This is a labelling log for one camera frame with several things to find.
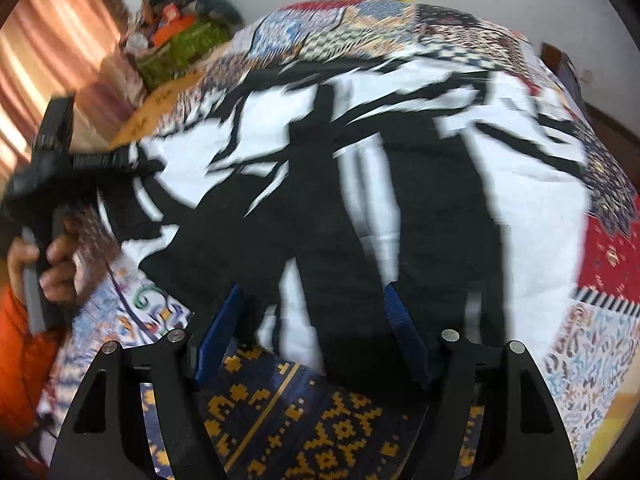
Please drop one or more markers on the grey bag by bed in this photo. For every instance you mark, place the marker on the grey bag by bed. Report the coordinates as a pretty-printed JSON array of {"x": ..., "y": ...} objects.
[{"x": 560, "y": 64}]

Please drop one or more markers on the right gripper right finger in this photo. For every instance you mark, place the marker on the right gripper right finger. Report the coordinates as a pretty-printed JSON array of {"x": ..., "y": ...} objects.
[{"x": 493, "y": 399}]

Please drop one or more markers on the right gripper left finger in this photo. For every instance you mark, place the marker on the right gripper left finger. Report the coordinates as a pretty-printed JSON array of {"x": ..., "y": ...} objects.
[{"x": 104, "y": 435}]

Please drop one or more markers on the wooden lap desk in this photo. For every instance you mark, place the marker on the wooden lap desk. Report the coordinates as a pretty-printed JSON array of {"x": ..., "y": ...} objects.
[{"x": 160, "y": 102}]

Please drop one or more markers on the green patterned storage bag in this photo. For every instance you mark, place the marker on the green patterned storage bag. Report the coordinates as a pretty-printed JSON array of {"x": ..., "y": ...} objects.
[{"x": 179, "y": 53}]

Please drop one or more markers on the black and white shirt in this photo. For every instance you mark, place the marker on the black and white shirt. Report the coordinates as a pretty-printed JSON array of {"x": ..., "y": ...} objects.
[{"x": 316, "y": 186}]

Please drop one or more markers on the patchwork patterned bed blanket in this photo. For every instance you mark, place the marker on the patchwork patterned bed blanket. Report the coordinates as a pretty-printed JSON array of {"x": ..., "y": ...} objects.
[{"x": 269, "y": 417}]

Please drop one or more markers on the orange jacket sleeve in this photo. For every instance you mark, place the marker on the orange jacket sleeve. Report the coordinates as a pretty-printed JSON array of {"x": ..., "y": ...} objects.
[{"x": 25, "y": 365}]

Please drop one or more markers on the pink orange curtain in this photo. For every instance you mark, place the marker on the pink orange curtain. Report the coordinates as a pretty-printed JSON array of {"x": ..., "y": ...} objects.
[{"x": 50, "y": 48}]

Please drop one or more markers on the orange box on pile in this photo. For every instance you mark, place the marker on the orange box on pile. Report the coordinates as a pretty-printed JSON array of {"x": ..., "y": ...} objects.
[{"x": 172, "y": 23}]

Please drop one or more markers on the person left hand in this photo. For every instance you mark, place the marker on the person left hand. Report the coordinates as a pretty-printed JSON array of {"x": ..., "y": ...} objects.
[{"x": 58, "y": 282}]

